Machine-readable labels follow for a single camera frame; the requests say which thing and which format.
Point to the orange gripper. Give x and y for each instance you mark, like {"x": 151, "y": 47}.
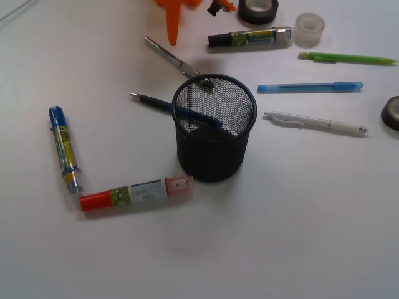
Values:
{"x": 172, "y": 9}

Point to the silver metal pen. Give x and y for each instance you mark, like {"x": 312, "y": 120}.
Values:
{"x": 184, "y": 67}

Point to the dark blue ballpoint pen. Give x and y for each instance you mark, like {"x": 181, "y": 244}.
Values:
{"x": 162, "y": 104}

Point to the light blue pen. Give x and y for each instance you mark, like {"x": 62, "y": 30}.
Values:
{"x": 312, "y": 87}

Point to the white dotted pen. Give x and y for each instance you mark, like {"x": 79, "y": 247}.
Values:
{"x": 302, "y": 121}

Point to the green mechanical pencil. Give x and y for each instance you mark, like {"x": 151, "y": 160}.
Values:
{"x": 333, "y": 58}

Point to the blue capped marker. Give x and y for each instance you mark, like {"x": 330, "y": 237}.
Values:
{"x": 69, "y": 169}

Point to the black mesh pen holder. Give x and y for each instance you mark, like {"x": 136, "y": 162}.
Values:
{"x": 213, "y": 115}

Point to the black capped marker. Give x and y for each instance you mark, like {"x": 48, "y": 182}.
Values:
{"x": 243, "y": 38}

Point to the clear tape roll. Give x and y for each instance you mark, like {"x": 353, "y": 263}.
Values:
{"x": 308, "y": 29}

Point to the red capped marker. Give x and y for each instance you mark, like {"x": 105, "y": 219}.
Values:
{"x": 158, "y": 192}

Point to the black tape roll at edge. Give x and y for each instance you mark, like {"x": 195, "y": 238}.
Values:
{"x": 389, "y": 113}

